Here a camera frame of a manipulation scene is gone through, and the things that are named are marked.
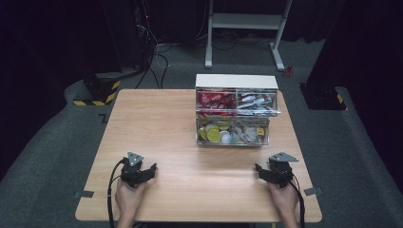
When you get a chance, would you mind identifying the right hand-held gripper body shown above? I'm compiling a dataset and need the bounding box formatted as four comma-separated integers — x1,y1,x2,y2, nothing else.
268,151,300,189

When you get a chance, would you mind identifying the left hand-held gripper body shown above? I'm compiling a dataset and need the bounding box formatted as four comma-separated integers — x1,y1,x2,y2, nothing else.
120,151,145,189

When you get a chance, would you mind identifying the clear drawer with red packets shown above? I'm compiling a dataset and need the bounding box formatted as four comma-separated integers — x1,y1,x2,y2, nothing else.
196,88,239,118

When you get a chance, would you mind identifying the person's left hand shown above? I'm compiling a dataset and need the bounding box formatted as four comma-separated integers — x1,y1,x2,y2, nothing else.
114,179,148,220

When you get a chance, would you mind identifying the person's right hand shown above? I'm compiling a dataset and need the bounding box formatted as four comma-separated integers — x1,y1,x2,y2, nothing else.
266,180,300,220

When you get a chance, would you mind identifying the grey tape piece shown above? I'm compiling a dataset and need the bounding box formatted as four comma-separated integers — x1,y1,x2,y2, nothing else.
73,189,95,200
302,186,324,197

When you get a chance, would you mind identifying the clear drawer with grey packets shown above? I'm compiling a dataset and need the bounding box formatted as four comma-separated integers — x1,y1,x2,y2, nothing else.
232,117,271,147

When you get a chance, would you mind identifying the heap of grey packets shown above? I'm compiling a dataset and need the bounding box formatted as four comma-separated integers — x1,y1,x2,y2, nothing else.
232,124,259,144

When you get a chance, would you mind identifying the white capsule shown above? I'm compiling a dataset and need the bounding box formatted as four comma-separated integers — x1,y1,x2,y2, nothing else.
220,129,233,144

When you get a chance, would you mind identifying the heap of yellow capsules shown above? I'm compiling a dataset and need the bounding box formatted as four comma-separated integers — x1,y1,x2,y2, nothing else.
198,117,233,143

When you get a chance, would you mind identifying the clear drawer with yellow capsules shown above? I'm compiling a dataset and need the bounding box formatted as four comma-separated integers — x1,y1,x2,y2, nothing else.
196,116,235,147

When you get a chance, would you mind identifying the clear drawer with silver packets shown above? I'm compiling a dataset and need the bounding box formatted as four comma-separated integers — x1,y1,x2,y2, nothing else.
236,89,282,117

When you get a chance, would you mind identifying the pile of silver packets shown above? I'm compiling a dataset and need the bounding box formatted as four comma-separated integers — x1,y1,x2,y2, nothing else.
237,92,280,116

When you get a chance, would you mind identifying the pile of red packets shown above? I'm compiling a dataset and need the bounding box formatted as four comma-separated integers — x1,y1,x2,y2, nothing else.
198,91,237,117

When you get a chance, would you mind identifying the dark base with yellow strip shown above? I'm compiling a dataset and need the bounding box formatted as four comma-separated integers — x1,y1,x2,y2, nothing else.
298,82,347,111

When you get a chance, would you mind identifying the black yellow striped base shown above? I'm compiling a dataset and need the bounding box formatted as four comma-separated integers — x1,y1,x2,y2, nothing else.
72,72,123,107

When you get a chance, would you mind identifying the white drawer organizer cabinet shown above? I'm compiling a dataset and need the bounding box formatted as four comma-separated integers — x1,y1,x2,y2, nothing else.
194,73,282,147

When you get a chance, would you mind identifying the black equipment rack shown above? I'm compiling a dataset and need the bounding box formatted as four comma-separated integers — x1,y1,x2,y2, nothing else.
100,0,154,74

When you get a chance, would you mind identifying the white metal stand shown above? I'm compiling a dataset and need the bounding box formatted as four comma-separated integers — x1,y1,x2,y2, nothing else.
203,0,295,71

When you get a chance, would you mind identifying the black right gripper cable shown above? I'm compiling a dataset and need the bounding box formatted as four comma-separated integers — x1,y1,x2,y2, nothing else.
287,173,306,228

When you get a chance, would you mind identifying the bundle of floor cables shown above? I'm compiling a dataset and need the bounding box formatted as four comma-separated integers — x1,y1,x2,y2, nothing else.
134,23,174,90

